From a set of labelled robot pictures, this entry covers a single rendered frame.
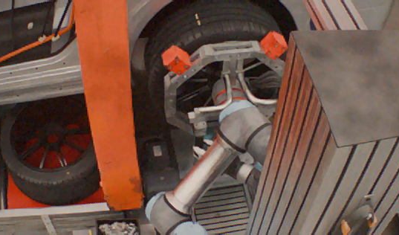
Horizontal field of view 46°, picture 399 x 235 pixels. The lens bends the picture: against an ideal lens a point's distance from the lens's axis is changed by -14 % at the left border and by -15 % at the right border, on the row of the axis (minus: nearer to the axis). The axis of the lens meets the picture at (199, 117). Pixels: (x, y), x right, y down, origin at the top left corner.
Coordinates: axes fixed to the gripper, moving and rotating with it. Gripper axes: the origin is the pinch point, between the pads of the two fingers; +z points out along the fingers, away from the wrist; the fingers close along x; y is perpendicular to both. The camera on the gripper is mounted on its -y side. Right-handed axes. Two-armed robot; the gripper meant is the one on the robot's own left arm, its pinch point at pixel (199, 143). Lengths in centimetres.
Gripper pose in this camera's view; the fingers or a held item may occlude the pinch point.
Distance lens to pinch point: 222.3
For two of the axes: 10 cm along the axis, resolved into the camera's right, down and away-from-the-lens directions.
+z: -8.3, -4.5, 3.3
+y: -0.3, 6.3, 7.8
